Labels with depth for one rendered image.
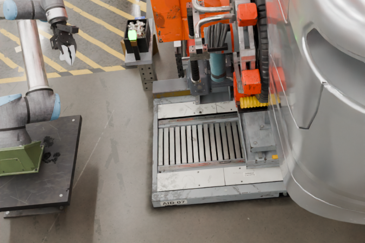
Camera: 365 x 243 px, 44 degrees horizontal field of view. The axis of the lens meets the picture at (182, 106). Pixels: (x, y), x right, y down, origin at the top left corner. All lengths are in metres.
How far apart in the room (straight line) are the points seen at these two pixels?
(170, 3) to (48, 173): 1.15
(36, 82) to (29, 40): 0.25
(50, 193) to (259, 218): 1.12
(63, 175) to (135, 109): 0.83
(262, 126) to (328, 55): 1.44
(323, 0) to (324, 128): 0.35
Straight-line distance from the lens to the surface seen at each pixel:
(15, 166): 2.56
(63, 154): 2.60
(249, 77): 1.94
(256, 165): 2.57
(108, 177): 2.79
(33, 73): 2.61
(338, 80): 1.16
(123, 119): 3.06
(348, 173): 1.33
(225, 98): 2.95
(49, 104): 2.53
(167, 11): 2.61
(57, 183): 2.49
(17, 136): 2.50
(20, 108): 2.51
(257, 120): 2.64
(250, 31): 1.94
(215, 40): 1.95
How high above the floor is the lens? 2.23
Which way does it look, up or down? 47 degrees down
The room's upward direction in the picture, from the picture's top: 9 degrees counter-clockwise
